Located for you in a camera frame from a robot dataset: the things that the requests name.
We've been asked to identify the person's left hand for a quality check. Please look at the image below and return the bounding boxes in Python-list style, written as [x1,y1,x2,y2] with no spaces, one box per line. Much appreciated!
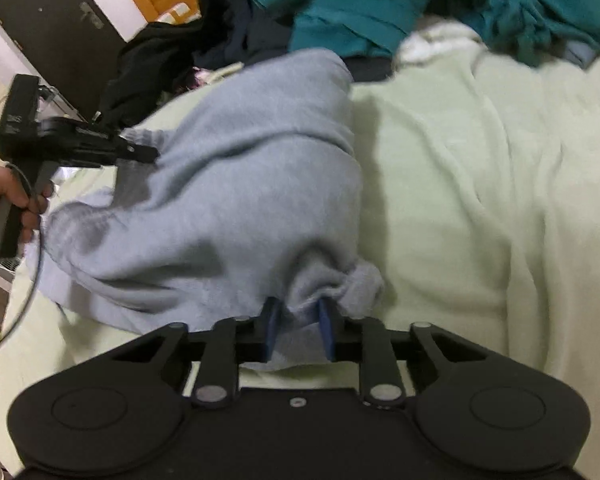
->
[0,166,55,243]

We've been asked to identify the black fuzzy garment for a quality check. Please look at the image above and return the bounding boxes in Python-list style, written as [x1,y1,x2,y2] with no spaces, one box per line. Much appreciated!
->
[94,20,220,130]

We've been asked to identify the dark door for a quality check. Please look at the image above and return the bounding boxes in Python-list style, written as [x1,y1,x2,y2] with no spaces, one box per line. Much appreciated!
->
[0,0,125,120]

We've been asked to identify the dark navy garment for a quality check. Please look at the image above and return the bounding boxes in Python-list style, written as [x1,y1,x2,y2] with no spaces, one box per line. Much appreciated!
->
[196,0,404,82]

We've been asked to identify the light green bed blanket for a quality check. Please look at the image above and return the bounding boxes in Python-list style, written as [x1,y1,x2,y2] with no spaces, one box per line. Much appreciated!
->
[0,44,600,480]

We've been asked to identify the white fluffy cloth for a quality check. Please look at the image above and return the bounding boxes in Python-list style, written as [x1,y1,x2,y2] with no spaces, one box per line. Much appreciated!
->
[394,15,484,67]

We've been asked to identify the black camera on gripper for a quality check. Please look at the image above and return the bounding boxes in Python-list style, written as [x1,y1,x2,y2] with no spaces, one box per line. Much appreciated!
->
[0,74,40,162]

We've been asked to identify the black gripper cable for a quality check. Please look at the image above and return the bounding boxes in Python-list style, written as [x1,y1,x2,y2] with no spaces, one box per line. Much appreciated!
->
[0,161,48,359]

